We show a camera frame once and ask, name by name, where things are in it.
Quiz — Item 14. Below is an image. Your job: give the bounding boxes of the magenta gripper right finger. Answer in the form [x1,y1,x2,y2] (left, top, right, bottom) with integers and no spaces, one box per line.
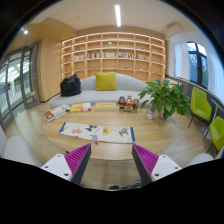
[131,143,183,186]

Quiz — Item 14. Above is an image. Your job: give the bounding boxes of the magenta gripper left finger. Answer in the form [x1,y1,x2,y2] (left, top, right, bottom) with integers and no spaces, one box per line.
[40,143,92,185]

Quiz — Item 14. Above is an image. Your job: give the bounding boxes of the white towel with animal prints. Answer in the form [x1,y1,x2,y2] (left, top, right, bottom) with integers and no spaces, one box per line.
[59,122,135,144]

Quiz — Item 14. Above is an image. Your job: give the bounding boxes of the white cup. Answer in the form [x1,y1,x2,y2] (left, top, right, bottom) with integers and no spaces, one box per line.
[146,109,154,120]

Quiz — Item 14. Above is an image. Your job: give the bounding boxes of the stack of magazines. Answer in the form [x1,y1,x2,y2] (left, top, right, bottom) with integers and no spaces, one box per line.
[44,106,66,122]

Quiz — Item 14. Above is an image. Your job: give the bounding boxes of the white chair right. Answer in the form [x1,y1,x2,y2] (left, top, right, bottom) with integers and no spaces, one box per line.
[187,146,224,166]

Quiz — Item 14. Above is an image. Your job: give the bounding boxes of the white chair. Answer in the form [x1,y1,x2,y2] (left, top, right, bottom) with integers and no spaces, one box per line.
[0,126,40,166]
[187,146,224,166]

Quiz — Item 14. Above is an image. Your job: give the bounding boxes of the yellow and white book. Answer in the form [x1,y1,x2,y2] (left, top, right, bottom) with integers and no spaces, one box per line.
[70,103,91,112]

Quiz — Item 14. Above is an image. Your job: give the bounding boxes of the colourful doll figurines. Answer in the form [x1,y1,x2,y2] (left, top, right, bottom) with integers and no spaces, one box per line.
[117,95,140,113]

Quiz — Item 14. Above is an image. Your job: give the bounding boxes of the yellow flat box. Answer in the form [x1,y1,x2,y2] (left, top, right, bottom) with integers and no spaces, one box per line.
[94,102,117,110]

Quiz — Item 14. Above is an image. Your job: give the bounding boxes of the white chair left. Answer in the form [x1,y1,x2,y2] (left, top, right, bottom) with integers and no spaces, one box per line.
[0,126,40,166]

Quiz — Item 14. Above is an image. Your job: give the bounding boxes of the green potted plant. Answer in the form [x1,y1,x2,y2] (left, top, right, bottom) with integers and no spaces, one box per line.
[138,79,190,121]

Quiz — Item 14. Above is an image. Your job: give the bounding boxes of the black bag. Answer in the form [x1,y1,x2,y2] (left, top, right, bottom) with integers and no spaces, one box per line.
[60,74,81,97]

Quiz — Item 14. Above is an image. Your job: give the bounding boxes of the lime green chair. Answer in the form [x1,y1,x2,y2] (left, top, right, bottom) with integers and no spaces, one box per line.
[209,116,224,150]
[190,87,212,125]

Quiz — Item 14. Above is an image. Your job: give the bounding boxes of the light grey curved sofa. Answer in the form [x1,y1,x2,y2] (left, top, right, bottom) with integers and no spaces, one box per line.
[49,73,147,109]

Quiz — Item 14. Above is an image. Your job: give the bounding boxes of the yellow cushion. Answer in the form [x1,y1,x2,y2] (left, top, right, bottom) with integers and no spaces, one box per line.
[95,72,117,91]

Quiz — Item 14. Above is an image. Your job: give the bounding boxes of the glass double door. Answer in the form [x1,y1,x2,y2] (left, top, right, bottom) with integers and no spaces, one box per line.
[0,44,40,129]

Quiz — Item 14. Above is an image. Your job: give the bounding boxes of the dark framed window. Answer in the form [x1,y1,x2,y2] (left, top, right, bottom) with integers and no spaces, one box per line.
[187,41,208,89]

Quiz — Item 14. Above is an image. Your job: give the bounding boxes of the white air conditioner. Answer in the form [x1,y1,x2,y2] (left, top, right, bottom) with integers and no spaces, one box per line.
[167,24,183,38]

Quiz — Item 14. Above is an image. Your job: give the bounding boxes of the ceiling strip light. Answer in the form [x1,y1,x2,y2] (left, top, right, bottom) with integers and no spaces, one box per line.
[115,5,121,27]

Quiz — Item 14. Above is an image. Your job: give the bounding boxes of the wooden wall bookshelf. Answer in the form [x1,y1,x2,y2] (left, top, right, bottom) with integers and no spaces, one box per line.
[61,32,166,82]

